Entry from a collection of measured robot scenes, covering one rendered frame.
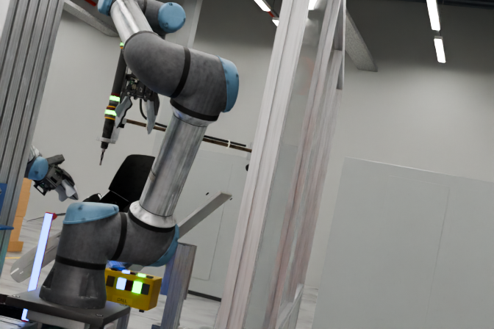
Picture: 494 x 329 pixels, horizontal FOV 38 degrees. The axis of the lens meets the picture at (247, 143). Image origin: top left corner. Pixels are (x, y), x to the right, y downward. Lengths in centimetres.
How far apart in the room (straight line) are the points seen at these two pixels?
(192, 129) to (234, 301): 55
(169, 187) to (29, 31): 46
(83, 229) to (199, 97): 40
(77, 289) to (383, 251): 621
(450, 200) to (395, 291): 109
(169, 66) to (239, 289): 57
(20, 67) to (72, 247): 42
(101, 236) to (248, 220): 58
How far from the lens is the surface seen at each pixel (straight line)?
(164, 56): 154
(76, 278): 168
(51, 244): 269
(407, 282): 768
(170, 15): 192
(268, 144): 116
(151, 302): 215
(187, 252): 260
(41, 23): 158
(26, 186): 1092
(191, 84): 155
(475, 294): 766
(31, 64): 157
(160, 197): 167
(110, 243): 169
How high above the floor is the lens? 134
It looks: 5 degrees up
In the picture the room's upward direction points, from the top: 12 degrees clockwise
